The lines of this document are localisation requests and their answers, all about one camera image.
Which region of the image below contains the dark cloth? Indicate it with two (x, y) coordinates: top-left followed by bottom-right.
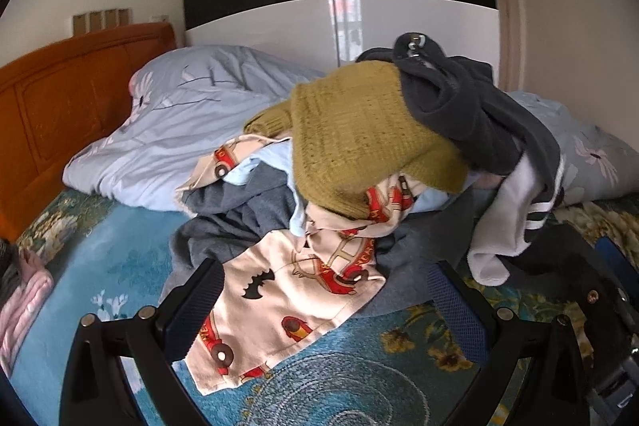
(0, 239), (23, 302)

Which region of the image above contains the mustard knit sweater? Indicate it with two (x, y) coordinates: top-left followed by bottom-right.
(243, 60), (470, 220)

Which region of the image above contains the row of cardboard strips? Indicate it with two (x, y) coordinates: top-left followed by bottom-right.
(72, 7), (133, 32)

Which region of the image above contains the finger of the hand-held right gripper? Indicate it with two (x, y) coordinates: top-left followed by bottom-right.
(595, 234), (639, 288)
(516, 225), (631, 338)

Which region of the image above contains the orange wooden headboard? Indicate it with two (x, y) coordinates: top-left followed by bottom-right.
(0, 22), (178, 242)

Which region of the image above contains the beige car print garment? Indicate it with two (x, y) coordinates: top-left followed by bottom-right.
(175, 134), (420, 397)

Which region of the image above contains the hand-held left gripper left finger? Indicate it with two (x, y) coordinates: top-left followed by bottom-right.
(59, 258), (226, 426)

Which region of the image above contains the teal floral blanket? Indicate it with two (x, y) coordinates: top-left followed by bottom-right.
(0, 186), (639, 426)

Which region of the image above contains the pink cloth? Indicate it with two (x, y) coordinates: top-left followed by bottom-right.
(0, 251), (55, 367)

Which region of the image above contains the light blue garment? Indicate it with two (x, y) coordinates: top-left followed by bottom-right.
(222, 139), (470, 237)

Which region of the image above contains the light blue floral duvet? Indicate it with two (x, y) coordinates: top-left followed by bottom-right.
(62, 46), (340, 212)

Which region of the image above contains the grey-blue floral pillow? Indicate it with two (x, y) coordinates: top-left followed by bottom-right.
(504, 91), (639, 207)

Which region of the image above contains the pale door frame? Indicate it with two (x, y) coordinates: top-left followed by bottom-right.
(492, 0), (525, 92)

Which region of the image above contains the grey garment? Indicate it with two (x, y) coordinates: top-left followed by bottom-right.
(160, 166), (440, 322)

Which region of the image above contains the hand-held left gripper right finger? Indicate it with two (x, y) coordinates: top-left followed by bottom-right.
(427, 260), (595, 426)

